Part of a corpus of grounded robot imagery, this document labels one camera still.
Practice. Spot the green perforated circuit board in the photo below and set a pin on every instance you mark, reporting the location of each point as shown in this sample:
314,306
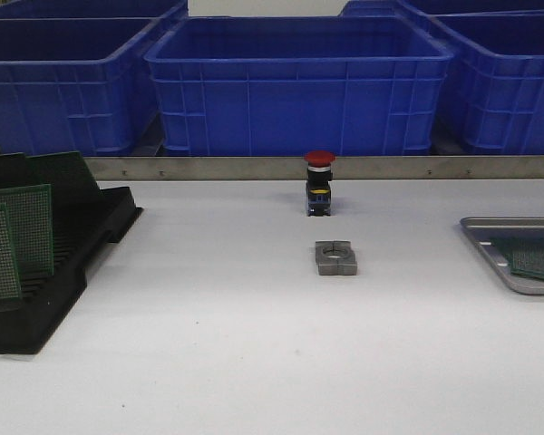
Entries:
504,244

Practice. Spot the black slotted board rack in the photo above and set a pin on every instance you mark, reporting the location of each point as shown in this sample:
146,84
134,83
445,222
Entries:
78,236

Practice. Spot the silver metal tray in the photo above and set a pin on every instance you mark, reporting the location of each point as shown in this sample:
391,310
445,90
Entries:
481,230

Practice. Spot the red emergency stop button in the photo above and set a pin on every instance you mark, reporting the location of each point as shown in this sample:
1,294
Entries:
319,176

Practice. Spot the grey metal clamp block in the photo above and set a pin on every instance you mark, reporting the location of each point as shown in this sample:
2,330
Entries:
335,258

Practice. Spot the blue centre plastic bin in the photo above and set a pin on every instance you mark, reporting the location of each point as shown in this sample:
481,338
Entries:
282,86

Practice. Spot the blue plastic bin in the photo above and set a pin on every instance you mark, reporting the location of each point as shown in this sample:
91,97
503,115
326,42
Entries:
282,86
75,84
492,100

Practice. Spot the blue rear right bin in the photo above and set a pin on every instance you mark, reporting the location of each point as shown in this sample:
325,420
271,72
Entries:
453,7

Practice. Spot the blue rear left bin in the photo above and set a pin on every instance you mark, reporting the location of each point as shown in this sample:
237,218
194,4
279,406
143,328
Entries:
91,9

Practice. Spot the blue left plastic bin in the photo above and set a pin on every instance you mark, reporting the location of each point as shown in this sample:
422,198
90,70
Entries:
75,84

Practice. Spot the blue right plastic bin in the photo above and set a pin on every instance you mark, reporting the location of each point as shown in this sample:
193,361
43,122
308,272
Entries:
492,100

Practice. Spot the metal table edge rail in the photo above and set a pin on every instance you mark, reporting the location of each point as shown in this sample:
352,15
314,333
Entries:
294,168

